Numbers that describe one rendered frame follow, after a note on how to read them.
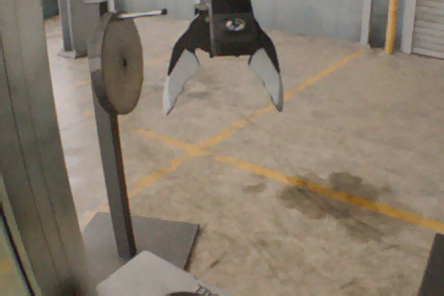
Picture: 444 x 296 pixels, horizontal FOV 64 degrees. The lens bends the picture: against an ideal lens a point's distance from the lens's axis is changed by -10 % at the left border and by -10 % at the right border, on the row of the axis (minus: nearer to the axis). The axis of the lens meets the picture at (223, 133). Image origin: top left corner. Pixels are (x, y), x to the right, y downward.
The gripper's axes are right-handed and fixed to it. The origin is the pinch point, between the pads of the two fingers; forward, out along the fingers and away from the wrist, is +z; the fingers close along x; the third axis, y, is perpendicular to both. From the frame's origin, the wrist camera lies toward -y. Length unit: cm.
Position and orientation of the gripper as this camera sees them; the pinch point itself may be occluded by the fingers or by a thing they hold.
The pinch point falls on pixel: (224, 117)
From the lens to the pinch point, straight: 51.0
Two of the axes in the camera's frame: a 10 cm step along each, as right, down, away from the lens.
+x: -10.0, 0.3, -0.7
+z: 0.0, 9.1, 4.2
